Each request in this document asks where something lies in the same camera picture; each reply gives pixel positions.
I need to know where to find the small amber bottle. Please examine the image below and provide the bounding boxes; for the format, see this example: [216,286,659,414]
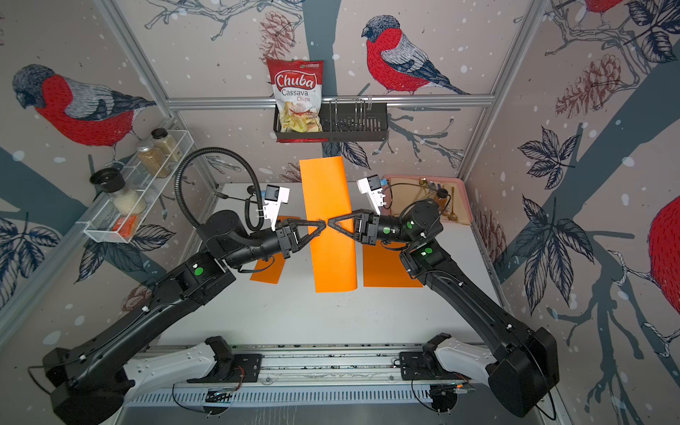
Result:
[434,188,449,206]

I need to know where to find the black wire wall basket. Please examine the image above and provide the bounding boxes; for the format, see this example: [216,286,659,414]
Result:
[273,100,389,143]

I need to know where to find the wooden stick utensil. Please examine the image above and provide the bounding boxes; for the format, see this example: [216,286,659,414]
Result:
[449,187,455,214]

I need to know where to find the black lid rice jar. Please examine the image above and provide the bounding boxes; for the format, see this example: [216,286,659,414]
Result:
[90,168,147,217]

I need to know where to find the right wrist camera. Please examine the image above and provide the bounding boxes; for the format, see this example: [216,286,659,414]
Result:
[357,175,387,214]

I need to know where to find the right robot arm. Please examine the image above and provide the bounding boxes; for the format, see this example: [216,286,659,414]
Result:
[328,199,560,417]

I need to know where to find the clear acrylic wall shelf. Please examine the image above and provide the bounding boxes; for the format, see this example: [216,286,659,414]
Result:
[84,129,194,244]

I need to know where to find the brown spice jar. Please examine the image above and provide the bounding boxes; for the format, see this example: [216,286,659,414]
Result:
[136,140,171,178]

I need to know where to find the black fork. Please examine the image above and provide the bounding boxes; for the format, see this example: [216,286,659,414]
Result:
[215,192,251,203]

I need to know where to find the red cassava chips bag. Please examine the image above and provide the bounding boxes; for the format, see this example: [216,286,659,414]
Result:
[266,58,324,143]

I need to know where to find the pink tray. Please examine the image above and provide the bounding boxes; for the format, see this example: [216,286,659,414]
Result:
[381,174,474,227]

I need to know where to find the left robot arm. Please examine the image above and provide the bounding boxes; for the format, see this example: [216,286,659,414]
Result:
[42,210,326,424]

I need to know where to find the orange paper sheet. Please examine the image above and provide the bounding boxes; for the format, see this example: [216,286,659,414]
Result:
[298,156,359,294]
[249,215,302,285]
[362,245,423,289]

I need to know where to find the left black corrugated cable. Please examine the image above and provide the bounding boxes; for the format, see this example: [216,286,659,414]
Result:
[174,147,266,232]

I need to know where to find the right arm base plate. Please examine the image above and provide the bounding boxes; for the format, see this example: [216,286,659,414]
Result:
[394,352,469,383]

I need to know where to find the tan spice jar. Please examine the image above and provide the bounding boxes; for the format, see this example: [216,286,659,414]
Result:
[152,128,183,162]

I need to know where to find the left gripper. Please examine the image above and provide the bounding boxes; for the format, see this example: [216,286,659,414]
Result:
[224,218,324,270]

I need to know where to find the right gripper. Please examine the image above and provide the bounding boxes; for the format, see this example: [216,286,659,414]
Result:
[331,211,419,253]

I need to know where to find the small red packet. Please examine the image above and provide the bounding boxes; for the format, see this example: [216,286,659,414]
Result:
[112,215,139,239]

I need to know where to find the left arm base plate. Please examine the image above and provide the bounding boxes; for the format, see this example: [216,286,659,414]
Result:
[187,353,264,384]

